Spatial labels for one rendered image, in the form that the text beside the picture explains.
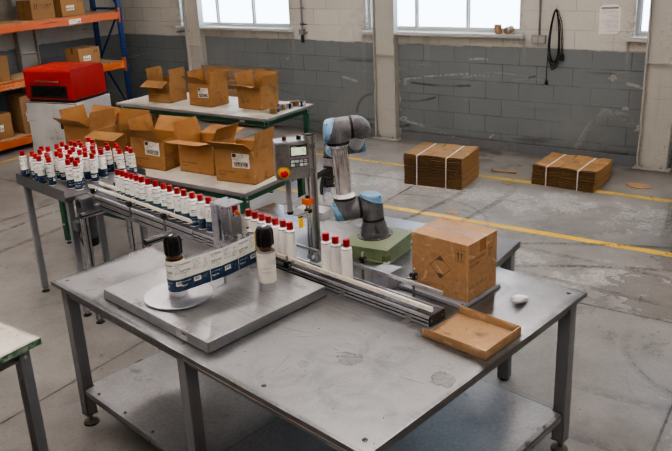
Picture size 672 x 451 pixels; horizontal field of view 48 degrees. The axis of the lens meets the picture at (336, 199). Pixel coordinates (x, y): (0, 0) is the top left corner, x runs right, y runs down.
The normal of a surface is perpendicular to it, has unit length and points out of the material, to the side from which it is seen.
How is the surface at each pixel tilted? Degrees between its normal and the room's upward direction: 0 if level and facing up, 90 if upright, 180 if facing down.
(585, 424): 0
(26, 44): 90
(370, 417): 0
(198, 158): 90
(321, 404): 0
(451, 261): 90
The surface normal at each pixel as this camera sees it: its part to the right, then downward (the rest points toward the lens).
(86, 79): 0.92, 0.08
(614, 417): -0.04, -0.95
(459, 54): -0.55, 0.29
